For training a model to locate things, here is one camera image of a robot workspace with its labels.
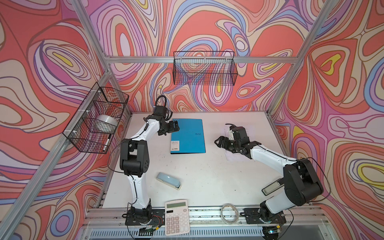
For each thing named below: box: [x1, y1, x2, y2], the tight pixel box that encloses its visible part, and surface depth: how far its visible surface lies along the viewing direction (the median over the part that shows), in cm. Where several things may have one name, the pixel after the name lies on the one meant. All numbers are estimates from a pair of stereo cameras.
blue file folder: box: [170, 118, 206, 155], surface depth 103 cm
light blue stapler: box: [156, 172, 182, 191], surface depth 84 cm
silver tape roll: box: [95, 114, 119, 128], surface depth 73 cm
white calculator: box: [164, 199, 190, 236], surface depth 73 cm
